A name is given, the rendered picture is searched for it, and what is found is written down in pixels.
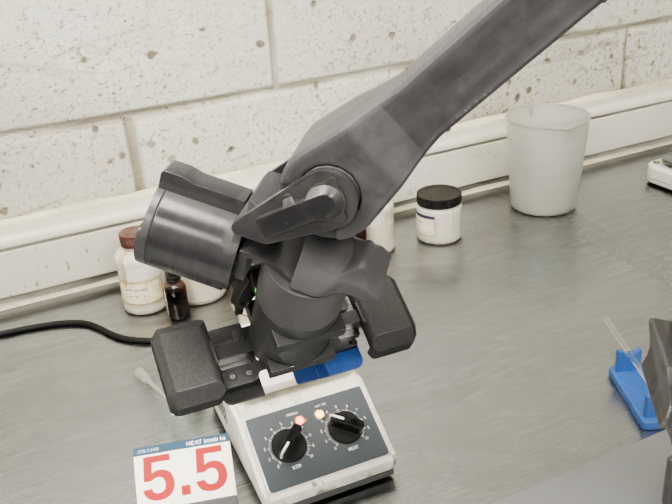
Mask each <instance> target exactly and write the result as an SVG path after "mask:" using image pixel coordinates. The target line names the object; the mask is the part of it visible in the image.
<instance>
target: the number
mask: <svg viewBox="0 0 672 504"><path fill-rule="evenodd" d="M136 459H137V471H138V483H139V495H140V504H150V503H156V502H161V501H167V500H173V499H178V498H184V497H190V496H195V495H201V494H206V493H212V492H218V491H223V490H229V489H233V485H232V477H231V469H230V462H229V454H228V446H227V441H226V442H220V443H214V444H208V445H202V446H196V447H190V448H184V449H178V450H172V451H166V452H161V453H155V454H149V455H143V456H137V457H136Z"/></svg>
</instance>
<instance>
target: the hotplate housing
mask: <svg viewBox="0 0 672 504"><path fill-rule="evenodd" d="M357 386H360V388H361V390H362V392H363V394H364V396H365V399H366V401H367V403H368V405H369V408H370V410H371V412H372V414H373V417H374V419H375V421H376V423H377V426H378V428H379V430H380V432H381V434H382V437H383V439H384V441H385V443H386V446H387V448H388V451H389V453H388V454H387V455H384V456H381V457H378V458H376V459H373V460H370V461H367V462H364V463H361V464H358V465H355V466H352V467H349V468H346V469H343V470H340V471H337V472H334V473H331V474H329V475H326V476H323V477H320V478H317V479H314V480H311V481H308V482H305V483H302V484H299V485H296V486H293V487H290V488H287V489H284V490H281V491H279V492H276V493H271V492H270V490H269V488H268V485H267V482H266V480H265V477H264V474H263V471H262V468H261V466H260V463H259V460H258V457H257V454H256V452H255V449H254V446H253V443H252V440H251V437H250V435H249V432H248V429H247V426H246V422H245V421H246V420H249V419H252V418H255V417H258V416H262V415H265V414H268V413H272V412H275V411H278V410H281V409H285V408H288V407H291V406H294V405H298V404H301V403H304V402H308V401H311V400H314V399H317V398H321V397H324V396H327V395H330V394H334V393H337V392H340V391H344V390H347V389H350V388H353V387H357ZM214 408H215V410H216V412H217V414H218V416H219V418H220V420H221V422H222V424H223V426H224V428H225V430H226V432H227V433H229V438H230V440H231V442H232V444H233V446H234V448H235V450H236V452H237V454H238V456H239V458H240V460H241V462H242V464H243V466H244V468H245V470H246V472H247V474H248V476H249V478H250V480H251V482H252V484H253V487H254V489H255V491H256V493H257V495H258V497H259V499H260V501H261V503H262V504H310V503H313V502H316V501H319V500H322V499H325V498H327V497H330V496H333V495H336V494H339V493H342V492H345V491H347V490H350V489H353V488H356V487H359V486H362V485H365V484H367V483H370V482H373V481H376V480H379V479H382V478H385V477H387V476H390V475H393V474H394V469H393V468H394V464H396V453H395V451H394V449H393V447H392V445H391V442H390V440H389V438H388V436H387V433H386V431H385V429H384V427H383V425H382V422H381V420H380V418H379V416H378V414H377V411H376V409H375V407H374V405H373V402H372V400H371V398H370V396H369V394H368V391H367V389H366V387H365V385H364V383H363V380H362V379H361V378H360V376H359V375H358V374H357V373H356V372H355V370H354V369H353V370H350V371H347V372H343V373H340V374H336V375H333V376H330V377H326V378H322V379H317V380H313V381H309V382H305V383H301V384H298V385H294V386H291V387H288V388H284V389H281V390H277V391H274V392H271V393H267V394H265V396H262V397H259V398H256V399H252V400H249V401H246V402H242V403H239V404H235V405H228V404H226V403H225V402H224V401H223V402H222V403H221V404H220V405H218V406H214Z"/></svg>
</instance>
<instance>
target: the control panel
mask: <svg viewBox="0 0 672 504"><path fill-rule="evenodd" d="M318 410H321V411H323V413H324V416H323V417H322V418H318V417H316V415H315V413H316V411H318ZM340 411H349V412H352V413H354V414H355V415H356V416H357V417H358V418H359V419H360V420H362V421H364V424H365V425H364V428H363V431H362V433H361V436H360V437H359V439H358V440H357V441H355V442H353V443H351V444H342V443H339V442H337V441H335V440H334V439H333V438H332V437H331V435H330V433H329V430H328V424H329V418H330V415H331V414H332V413H334V412H340ZM298 416H301V417H303V418H304V423H303V424H299V425H301V427H302V430H301V434H302V435H303V436H304V438H305V440H306V443H307V448H306V452H305V454H304V456H303V457H302V458H301V459H300V460H298V461H296V462H293V463H286V462H283V461H280V460H279V459H278V458H276V457H275V455H274V454H273V452H272V447H271V444H272V439H273V437H274V436H275V434H276V433H277V432H279V431H280V430H283V429H288V428H290V429H291V427H292V426H293V425H294V424H297V423H296V421H295V420H296V418H297V417H298ZM245 422H246V426H247V429H248V432H249V435H250V437H251V440H252V443H253V446H254V449H255V452H256V454H257V457H258V460H259V463H260V466H261V468H262V471H263V474H264V477H265V480H266V482H267V485H268V488H269V490H270V492H271V493H276V492H279V491H281V490H284V489H287V488H290V487H293V486H296V485H299V484H302V483H305V482H308V481H311V480H314V479H317V478H320V477H323V476H326V475H329V474H331V473H334V472H337V471H340V470H343V469H346V468H349V467H352V466H355V465H358V464H361V463H364V462H367V461H370V460H373V459H376V458H378V457H381V456H384V455H387V454H388V453H389V451H388V448H387V446H386V443H385V441H384V439H383V437H382V434H381V432H380V430H379V428H378V426H377V423H376V421H375V419H374V417H373V414H372V412H371V410H370V408H369V405H368V403H367V401H366V399H365V396H364V394H363V392H362V390H361V388H360V386H357V387H353V388H350V389H347V390H344V391H340V392H337V393H334V394H330V395H327V396H324V397H321V398H317V399H314V400H311V401H308V402H304V403H301V404H298V405H294V406H291V407H288V408H285V409H281V410H278V411H275V412H272V413H268V414H265V415H262V416H258V417H255V418H252V419H249V420H246V421H245Z"/></svg>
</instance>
